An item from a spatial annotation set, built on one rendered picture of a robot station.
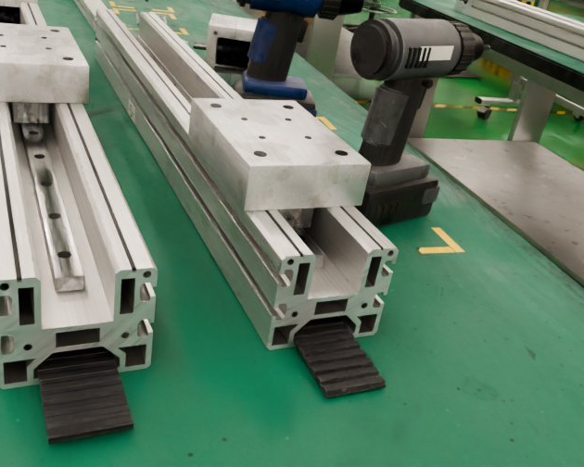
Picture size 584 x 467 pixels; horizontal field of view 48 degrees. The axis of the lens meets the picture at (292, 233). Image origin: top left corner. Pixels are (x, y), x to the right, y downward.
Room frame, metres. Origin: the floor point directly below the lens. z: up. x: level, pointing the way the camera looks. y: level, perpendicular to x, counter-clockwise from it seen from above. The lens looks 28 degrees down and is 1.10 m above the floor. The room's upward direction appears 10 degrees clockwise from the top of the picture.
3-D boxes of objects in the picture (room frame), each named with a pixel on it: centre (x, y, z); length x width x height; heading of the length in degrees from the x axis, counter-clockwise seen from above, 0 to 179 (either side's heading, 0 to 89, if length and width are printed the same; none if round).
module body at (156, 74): (0.79, 0.15, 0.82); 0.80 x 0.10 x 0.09; 29
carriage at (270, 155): (0.57, 0.03, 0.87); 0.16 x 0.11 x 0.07; 29
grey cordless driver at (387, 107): (0.72, -0.11, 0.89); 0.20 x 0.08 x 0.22; 133
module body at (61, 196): (0.69, 0.32, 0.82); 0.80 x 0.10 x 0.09; 29
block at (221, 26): (1.15, 0.17, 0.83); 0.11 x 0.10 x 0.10; 97
